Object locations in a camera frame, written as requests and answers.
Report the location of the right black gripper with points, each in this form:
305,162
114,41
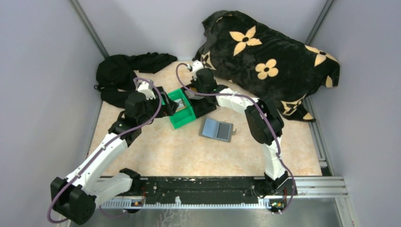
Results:
194,82

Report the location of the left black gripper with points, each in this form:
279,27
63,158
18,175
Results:
169,108

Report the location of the green plastic bin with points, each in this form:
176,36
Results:
184,116

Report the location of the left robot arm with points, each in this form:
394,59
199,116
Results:
77,196

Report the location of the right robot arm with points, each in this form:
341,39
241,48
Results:
264,122

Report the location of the cards in black bin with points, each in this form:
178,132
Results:
193,96

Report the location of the black plastic bin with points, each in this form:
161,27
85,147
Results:
203,106

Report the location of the black cloth garment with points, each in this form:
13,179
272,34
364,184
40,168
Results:
115,75

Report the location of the black floral plush blanket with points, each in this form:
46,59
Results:
266,62

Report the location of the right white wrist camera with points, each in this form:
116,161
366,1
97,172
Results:
195,66

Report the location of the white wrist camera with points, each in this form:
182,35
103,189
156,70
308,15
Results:
195,66
147,89

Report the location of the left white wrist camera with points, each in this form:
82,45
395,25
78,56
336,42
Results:
147,89

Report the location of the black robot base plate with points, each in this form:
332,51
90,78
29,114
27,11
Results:
232,190

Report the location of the aluminium frame rail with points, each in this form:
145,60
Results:
307,188

